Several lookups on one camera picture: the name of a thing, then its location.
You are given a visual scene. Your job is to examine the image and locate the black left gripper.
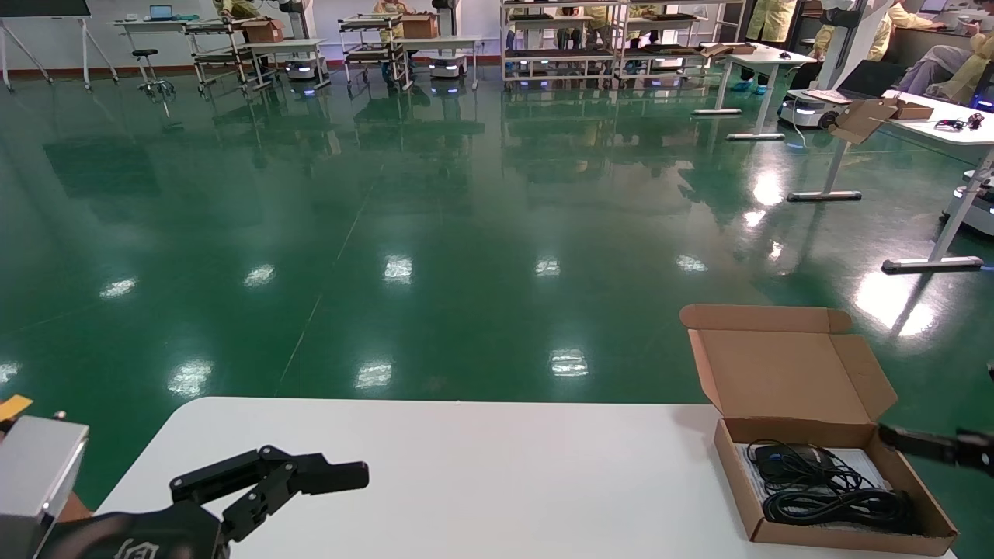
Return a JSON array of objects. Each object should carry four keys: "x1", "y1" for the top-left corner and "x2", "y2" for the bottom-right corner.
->
[{"x1": 35, "y1": 446, "x2": 370, "y2": 559}]

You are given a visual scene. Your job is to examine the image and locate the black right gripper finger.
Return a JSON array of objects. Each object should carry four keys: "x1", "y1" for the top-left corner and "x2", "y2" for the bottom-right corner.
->
[{"x1": 878, "y1": 423, "x2": 994, "y2": 476}]

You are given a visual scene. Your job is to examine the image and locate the brown cardboard storage box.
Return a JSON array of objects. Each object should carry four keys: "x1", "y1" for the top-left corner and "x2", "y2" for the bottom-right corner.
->
[{"x1": 679, "y1": 304, "x2": 960, "y2": 557}]

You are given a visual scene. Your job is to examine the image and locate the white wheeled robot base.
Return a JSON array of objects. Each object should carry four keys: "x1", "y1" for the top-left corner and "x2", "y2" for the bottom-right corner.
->
[
  {"x1": 429, "y1": 0, "x2": 468, "y2": 80},
  {"x1": 281, "y1": 0, "x2": 319, "y2": 82}
]

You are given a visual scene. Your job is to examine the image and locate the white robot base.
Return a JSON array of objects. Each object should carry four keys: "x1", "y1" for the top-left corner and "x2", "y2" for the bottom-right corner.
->
[{"x1": 942, "y1": 169, "x2": 994, "y2": 238}]

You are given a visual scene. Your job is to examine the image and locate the open cardboard box with flap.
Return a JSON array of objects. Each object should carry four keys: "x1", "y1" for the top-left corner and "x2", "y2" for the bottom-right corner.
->
[{"x1": 829, "y1": 97, "x2": 935, "y2": 146}]

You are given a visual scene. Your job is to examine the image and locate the large white work table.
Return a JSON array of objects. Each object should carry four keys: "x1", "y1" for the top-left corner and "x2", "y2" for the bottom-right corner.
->
[{"x1": 787, "y1": 91, "x2": 994, "y2": 275}]

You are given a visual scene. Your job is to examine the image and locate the open black laptop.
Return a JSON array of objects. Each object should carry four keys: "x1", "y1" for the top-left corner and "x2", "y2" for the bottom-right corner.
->
[{"x1": 806, "y1": 60, "x2": 908, "y2": 104}]

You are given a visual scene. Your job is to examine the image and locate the seated person grey trousers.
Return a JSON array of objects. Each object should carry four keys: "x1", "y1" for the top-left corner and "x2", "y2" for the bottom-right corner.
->
[{"x1": 897, "y1": 31, "x2": 994, "y2": 106}]

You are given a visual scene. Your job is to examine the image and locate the tall white wheeled robot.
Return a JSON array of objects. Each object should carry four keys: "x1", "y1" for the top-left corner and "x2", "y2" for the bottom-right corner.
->
[{"x1": 779, "y1": 0, "x2": 894, "y2": 129}]

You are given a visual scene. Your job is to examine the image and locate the white height-adjustable table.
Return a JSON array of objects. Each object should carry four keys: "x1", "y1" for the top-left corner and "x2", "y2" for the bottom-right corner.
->
[{"x1": 693, "y1": 43, "x2": 818, "y2": 142}]

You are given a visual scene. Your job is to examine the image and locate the metal rack cart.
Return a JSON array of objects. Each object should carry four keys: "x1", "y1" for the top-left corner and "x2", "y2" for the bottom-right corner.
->
[
  {"x1": 185, "y1": 19, "x2": 261, "y2": 98},
  {"x1": 339, "y1": 14, "x2": 414, "y2": 92}
]

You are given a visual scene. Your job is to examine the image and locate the black swivel stool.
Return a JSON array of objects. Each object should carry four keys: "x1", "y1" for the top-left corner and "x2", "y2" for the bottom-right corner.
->
[{"x1": 130, "y1": 48, "x2": 176, "y2": 100}]

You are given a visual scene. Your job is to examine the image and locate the metal shelf rack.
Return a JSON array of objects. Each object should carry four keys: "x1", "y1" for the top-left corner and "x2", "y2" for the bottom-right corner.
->
[
  {"x1": 501, "y1": 0, "x2": 622, "y2": 88},
  {"x1": 616, "y1": 0, "x2": 748, "y2": 85}
]

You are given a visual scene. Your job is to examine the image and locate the white table with laptop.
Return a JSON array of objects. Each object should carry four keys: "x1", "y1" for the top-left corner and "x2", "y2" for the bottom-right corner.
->
[{"x1": 115, "y1": 16, "x2": 261, "y2": 86}]

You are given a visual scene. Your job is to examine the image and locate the person behind shelves yellow coat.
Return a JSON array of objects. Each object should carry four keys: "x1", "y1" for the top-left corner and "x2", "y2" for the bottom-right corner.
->
[{"x1": 556, "y1": 6, "x2": 616, "y2": 49}]

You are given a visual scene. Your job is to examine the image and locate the dark board on stand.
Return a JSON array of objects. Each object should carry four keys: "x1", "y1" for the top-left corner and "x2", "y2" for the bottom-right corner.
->
[{"x1": 0, "y1": 0, "x2": 120, "y2": 92}]

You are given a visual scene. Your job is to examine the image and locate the coiled black power cable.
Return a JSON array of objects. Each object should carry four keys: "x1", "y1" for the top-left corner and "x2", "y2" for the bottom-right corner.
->
[{"x1": 761, "y1": 485, "x2": 917, "y2": 535}]

